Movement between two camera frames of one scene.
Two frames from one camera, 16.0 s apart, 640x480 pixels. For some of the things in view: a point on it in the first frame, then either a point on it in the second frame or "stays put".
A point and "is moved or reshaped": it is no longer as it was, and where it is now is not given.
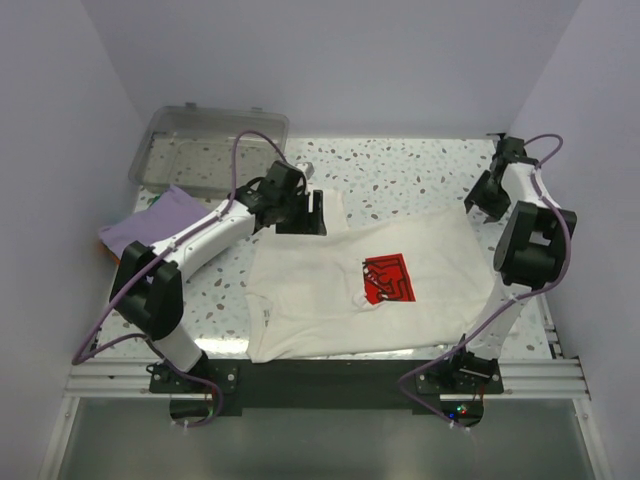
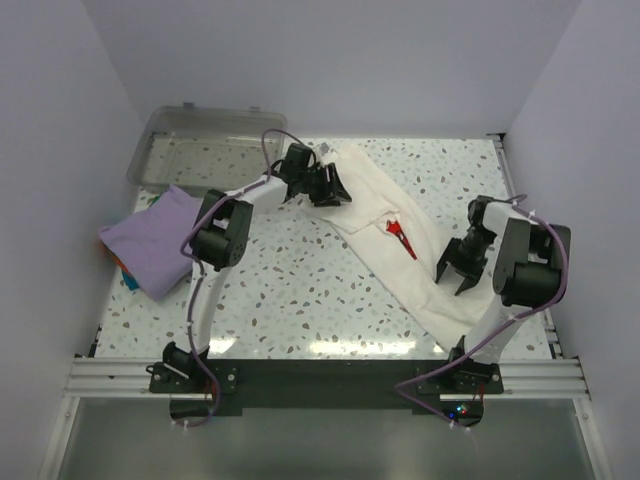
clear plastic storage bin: [192, 147] stays put
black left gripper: [303, 220] -> [319, 182]
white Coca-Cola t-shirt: [375, 285] is moved or reshaped
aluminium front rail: [132, 380] stays put
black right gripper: [486, 198] -> [465, 256]
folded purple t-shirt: [169, 214] stays put
